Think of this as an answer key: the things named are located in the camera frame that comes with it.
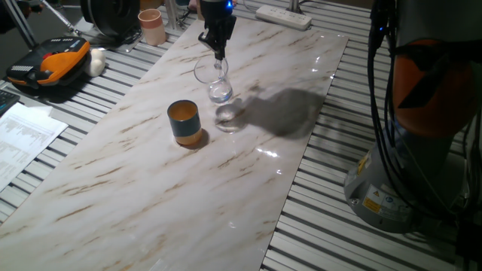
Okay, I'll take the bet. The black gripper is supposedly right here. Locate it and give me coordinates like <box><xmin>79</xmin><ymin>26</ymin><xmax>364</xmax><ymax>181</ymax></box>
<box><xmin>197</xmin><ymin>0</ymin><xmax>238</xmax><ymax>62</ymax></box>

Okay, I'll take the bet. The clear glass mug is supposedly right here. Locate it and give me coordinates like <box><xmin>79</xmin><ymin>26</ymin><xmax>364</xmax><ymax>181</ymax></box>
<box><xmin>193</xmin><ymin>55</ymin><xmax>234</xmax><ymax>105</ymax></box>

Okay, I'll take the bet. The pink and beige cup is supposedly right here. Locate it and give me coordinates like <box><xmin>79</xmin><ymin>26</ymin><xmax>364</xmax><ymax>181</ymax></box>
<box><xmin>137</xmin><ymin>8</ymin><xmax>168</xmax><ymax>47</ymax></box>

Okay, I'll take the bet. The teal and tan cup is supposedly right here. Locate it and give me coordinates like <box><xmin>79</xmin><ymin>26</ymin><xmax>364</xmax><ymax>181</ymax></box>
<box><xmin>166</xmin><ymin>99</ymin><xmax>203</xmax><ymax>147</ymax></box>

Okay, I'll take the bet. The person's hand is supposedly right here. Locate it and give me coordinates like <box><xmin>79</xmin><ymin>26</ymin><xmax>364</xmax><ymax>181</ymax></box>
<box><xmin>17</xmin><ymin>2</ymin><xmax>44</xmax><ymax>18</ymax></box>

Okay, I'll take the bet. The brown box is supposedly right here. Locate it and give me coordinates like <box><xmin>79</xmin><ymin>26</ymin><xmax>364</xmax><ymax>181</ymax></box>
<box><xmin>139</xmin><ymin>0</ymin><xmax>165</xmax><ymax>11</ymax></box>

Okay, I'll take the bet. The white power strip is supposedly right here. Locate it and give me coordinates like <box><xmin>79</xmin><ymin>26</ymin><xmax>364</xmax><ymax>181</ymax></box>
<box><xmin>255</xmin><ymin>4</ymin><xmax>313</xmax><ymax>32</ymax></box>

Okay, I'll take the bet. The large black round device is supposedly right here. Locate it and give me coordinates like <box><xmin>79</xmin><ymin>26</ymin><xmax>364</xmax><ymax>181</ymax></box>
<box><xmin>79</xmin><ymin>0</ymin><xmax>143</xmax><ymax>46</ymax></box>

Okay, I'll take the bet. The white round ball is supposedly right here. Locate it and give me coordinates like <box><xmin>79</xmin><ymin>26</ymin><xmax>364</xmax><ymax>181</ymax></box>
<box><xmin>83</xmin><ymin>47</ymin><xmax>107</xmax><ymax>78</ymax></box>

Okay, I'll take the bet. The white marble pattern board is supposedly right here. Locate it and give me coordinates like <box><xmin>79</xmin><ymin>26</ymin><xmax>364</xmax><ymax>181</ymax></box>
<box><xmin>0</xmin><ymin>17</ymin><xmax>349</xmax><ymax>271</ymax></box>

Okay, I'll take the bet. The grey metal stand rod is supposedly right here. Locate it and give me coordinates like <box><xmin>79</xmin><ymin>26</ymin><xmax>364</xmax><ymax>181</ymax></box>
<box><xmin>39</xmin><ymin>0</ymin><xmax>82</xmax><ymax>37</ymax></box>

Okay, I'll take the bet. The orange and black teach pendant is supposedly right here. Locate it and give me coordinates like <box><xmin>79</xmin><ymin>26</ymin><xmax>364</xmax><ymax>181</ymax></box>
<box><xmin>5</xmin><ymin>36</ymin><xmax>92</xmax><ymax>90</ymax></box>

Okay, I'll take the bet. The white printed paper sheet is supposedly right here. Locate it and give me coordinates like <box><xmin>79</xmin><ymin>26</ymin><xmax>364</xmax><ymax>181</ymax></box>
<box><xmin>0</xmin><ymin>102</ymin><xmax>69</xmax><ymax>193</ymax></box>

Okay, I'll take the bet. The black keyboard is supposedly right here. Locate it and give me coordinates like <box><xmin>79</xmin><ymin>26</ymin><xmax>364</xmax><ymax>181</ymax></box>
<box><xmin>0</xmin><ymin>89</ymin><xmax>21</xmax><ymax>117</ymax></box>

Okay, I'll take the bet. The aluminium upright post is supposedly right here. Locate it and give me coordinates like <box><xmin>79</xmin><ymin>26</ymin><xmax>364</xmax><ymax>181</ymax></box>
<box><xmin>163</xmin><ymin>0</ymin><xmax>181</xmax><ymax>30</ymax></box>

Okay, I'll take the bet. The aluminium frame leg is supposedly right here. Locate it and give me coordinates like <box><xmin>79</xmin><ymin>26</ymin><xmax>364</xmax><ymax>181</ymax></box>
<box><xmin>2</xmin><ymin>0</ymin><xmax>38</xmax><ymax>50</ymax></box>

